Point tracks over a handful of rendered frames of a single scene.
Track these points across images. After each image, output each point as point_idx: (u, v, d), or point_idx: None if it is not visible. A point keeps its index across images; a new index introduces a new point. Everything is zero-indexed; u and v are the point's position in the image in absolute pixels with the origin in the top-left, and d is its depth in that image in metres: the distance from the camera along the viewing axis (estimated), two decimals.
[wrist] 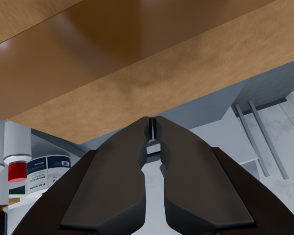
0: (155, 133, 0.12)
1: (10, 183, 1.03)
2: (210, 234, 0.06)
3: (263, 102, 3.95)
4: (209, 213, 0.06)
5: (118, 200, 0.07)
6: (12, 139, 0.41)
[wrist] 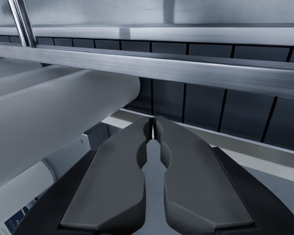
0: (155, 133, 0.12)
1: None
2: (210, 234, 0.06)
3: None
4: (209, 213, 0.06)
5: (118, 200, 0.07)
6: (16, 98, 0.12)
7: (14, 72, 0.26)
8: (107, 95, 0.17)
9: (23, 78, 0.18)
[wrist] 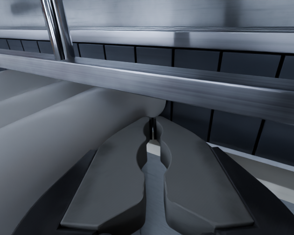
0: (155, 133, 0.12)
1: None
2: (210, 234, 0.06)
3: None
4: (209, 213, 0.06)
5: (118, 200, 0.07)
6: (21, 134, 0.09)
7: (30, 86, 0.21)
8: (133, 117, 0.13)
9: (38, 98, 0.14)
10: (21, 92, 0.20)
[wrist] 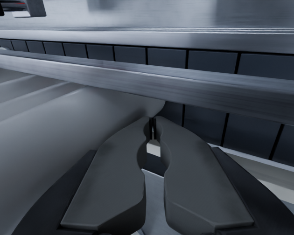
0: (155, 133, 0.12)
1: None
2: (210, 234, 0.06)
3: None
4: (209, 213, 0.06)
5: (118, 200, 0.07)
6: (23, 132, 0.08)
7: None
8: (133, 118, 0.13)
9: (31, 95, 0.14)
10: None
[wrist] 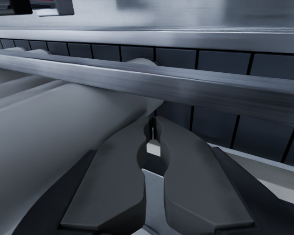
0: (155, 133, 0.12)
1: None
2: (210, 234, 0.06)
3: None
4: (209, 213, 0.06)
5: (118, 200, 0.07)
6: (29, 130, 0.08)
7: None
8: (135, 118, 0.13)
9: (24, 90, 0.14)
10: None
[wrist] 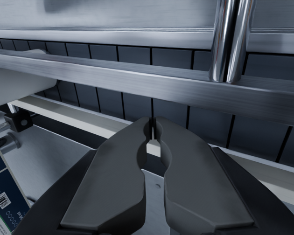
0: (155, 133, 0.12)
1: None
2: (210, 234, 0.06)
3: None
4: (209, 213, 0.06)
5: (118, 200, 0.07)
6: None
7: None
8: (14, 86, 0.20)
9: None
10: None
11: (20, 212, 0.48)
